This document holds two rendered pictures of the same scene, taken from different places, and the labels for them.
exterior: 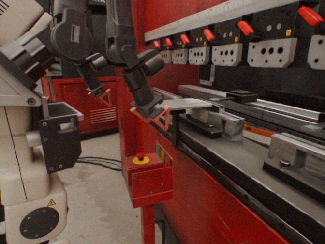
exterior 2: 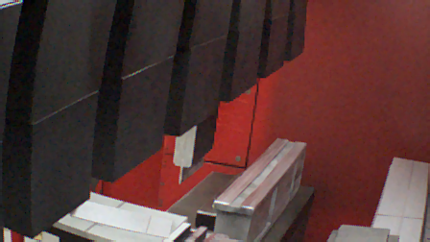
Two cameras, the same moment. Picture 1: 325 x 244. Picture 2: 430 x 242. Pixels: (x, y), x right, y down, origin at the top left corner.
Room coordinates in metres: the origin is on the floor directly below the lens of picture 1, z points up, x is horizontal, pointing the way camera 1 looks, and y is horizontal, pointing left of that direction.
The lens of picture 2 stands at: (0.00, -0.92, 1.39)
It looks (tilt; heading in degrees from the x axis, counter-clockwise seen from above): 11 degrees down; 34
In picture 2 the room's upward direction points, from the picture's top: 8 degrees clockwise
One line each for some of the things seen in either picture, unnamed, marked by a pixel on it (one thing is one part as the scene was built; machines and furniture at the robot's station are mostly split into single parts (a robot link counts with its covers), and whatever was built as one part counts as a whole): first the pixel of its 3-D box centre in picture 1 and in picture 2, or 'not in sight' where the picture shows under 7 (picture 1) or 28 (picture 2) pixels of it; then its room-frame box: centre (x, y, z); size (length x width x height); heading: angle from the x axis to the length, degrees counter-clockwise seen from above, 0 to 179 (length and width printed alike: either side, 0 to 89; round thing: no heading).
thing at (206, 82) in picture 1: (206, 74); (196, 133); (1.01, -0.21, 1.13); 0.10 x 0.02 x 0.10; 22
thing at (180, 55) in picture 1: (184, 48); (250, 8); (1.22, -0.12, 1.26); 0.15 x 0.09 x 0.17; 22
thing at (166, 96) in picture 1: (162, 98); (262, 196); (1.52, 0.00, 0.92); 0.50 x 0.06 x 0.10; 22
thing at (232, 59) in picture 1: (233, 43); (169, 33); (0.85, -0.28, 1.26); 0.15 x 0.09 x 0.17; 22
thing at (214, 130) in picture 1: (197, 125); not in sight; (0.95, -0.17, 0.89); 0.30 x 0.05 x 0.03; 22
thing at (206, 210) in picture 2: not in sight; (231, 202); (1.54, 0.07, 0.89); 0.30 x 0.05 x 0.03; 22
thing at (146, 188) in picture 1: (146, 171); not in sight; (0.76, 0.07, 0.75); 0.20 x 0.16 x 0.18; 20
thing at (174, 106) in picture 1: (178, 103); (75, 209); (0.95, -0.07, 1.00); 0.26 x 0.18 x 0.01; 112
